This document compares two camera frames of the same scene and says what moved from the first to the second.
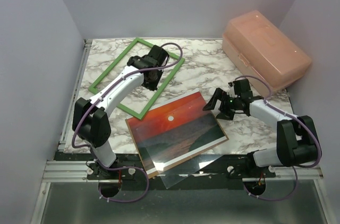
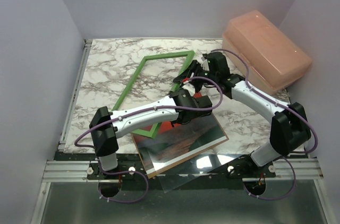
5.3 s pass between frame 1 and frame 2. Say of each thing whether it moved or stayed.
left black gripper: moved
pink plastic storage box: stayed
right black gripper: moved
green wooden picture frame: moved
